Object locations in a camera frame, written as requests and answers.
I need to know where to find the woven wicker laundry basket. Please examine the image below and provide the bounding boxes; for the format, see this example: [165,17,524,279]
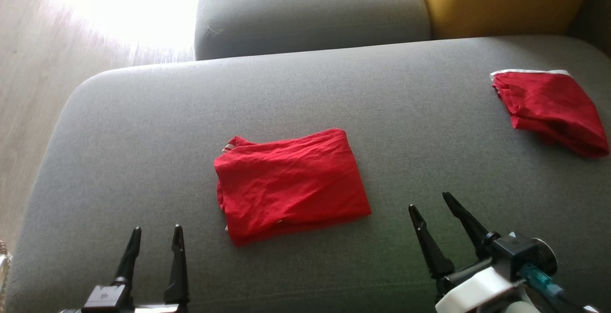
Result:
[0,239,11,295]

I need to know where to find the red shorts with number print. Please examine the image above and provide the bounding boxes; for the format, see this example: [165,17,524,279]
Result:
[491,69,610,158]

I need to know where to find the large grey sofa seat cushion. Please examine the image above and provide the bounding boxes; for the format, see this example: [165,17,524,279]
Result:
[5,35,611,313]

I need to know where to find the right arm cable teal plug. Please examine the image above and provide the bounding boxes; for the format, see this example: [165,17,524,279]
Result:
[518,263,600,313]

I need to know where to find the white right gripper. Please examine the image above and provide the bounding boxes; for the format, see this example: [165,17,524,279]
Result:
[409,192,535,313]

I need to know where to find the red shirt with white sleeves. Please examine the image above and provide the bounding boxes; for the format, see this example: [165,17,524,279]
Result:
[213,128,372,247]

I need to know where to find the large yellow sofa back cushion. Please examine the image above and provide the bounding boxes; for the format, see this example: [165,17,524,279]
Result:
[411,0,602,40]

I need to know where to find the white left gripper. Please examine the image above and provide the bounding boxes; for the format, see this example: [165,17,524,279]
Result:
[60,225,190,313]

